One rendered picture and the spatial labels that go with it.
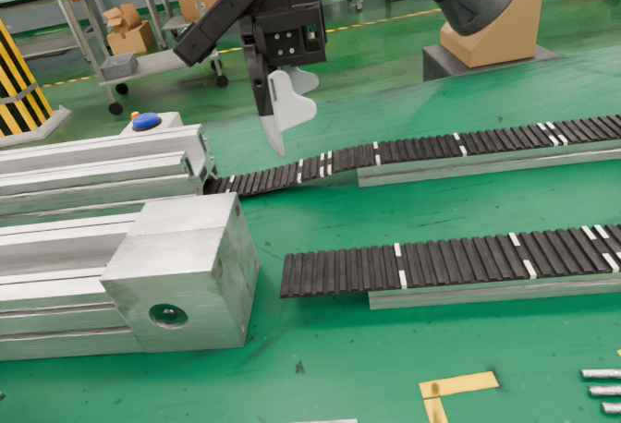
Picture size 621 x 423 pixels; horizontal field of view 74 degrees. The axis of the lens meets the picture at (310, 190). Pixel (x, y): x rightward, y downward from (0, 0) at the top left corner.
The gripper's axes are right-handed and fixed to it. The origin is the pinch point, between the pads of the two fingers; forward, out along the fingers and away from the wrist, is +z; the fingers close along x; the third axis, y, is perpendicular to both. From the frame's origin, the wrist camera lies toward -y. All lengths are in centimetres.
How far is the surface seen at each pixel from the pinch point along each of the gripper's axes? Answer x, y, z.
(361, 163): -1.8, 9.5, 4.8
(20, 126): 223, -239, 77
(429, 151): -1.2, 17.6, 4.7
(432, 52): 46, 27, 8
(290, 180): -1.7, 0.4, 6.2
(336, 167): -1.6, 6.4, 5.1
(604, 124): 0.9, 38.2, 5.0
